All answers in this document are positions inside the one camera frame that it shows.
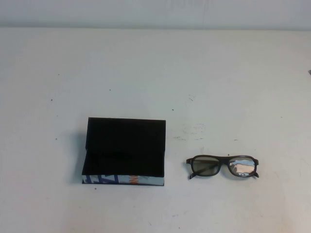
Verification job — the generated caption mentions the black glasses case printed side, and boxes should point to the black glasses case printed side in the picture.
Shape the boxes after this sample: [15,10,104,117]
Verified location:
[81,117,167,187]

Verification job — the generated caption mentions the black framed glasses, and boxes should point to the black framed glasses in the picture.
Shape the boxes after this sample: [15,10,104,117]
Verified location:
[186,154,260,181]

